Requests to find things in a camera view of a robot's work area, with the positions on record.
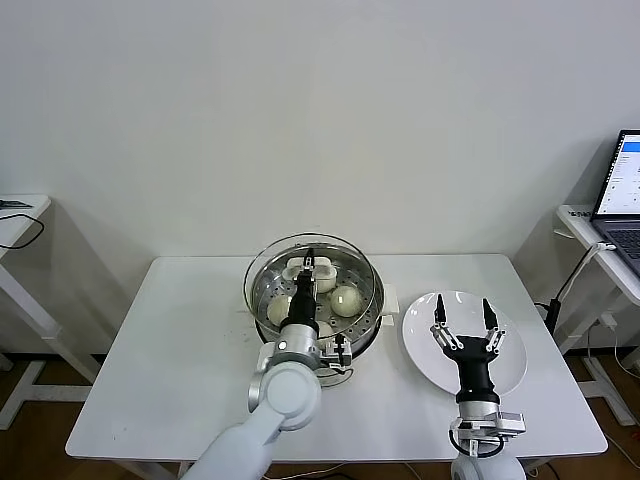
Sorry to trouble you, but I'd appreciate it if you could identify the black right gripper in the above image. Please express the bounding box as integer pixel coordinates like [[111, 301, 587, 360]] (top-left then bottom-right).
[[429, 293, 508, 405]]

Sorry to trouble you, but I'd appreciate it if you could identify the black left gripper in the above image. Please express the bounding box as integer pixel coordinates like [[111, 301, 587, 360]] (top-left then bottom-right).
[[280, 246, 322, 330]]

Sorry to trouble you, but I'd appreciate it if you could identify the glass pot lid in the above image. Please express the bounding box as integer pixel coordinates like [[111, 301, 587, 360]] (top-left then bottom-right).
[[243, 231, 387, 335]]

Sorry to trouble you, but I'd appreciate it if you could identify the stainless steel steamer basket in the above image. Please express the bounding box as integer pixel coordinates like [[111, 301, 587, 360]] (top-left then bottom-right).
[[248, 243, 385, 354]]

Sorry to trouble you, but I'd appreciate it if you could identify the white round plate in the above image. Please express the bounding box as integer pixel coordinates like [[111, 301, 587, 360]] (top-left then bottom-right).
[[401, 289, 528, 400]]

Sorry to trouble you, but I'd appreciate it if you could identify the white side table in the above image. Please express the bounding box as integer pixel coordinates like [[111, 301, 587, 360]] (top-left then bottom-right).
[[0, 194, 101, 431], [554, 203, 640, 426]]

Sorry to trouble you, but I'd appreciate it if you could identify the grey laptop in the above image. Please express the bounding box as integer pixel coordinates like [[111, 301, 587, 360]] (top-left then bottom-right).
[[589, 129, 640, 281]]

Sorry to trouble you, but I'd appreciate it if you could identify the black cable post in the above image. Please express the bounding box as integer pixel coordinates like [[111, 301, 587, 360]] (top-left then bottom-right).
[[532, 297, 559, 346]]

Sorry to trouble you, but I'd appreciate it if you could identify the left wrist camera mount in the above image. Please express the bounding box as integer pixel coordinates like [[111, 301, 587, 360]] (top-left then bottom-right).
[[318, 333, 355, 375]]

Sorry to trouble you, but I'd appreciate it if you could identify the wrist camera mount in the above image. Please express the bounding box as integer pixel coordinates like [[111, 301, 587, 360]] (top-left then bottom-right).
[[318, 333, 355, 375], [495, 410, 527, 437]]

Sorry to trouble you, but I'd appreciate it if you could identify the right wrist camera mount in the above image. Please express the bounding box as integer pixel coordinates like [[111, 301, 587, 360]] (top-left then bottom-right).
[[495, 410, 527, 437]]

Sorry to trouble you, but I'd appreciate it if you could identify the white charger with cable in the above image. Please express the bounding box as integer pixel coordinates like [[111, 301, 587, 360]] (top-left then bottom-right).
[[582, 309, 640, 384]]

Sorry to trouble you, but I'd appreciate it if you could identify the white laptop cable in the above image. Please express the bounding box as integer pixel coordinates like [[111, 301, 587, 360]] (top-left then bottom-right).
[[557, 242, 616, 302]]

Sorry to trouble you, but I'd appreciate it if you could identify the black cable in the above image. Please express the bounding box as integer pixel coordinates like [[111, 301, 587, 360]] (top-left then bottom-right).
[[0, 213, 45, 251]]

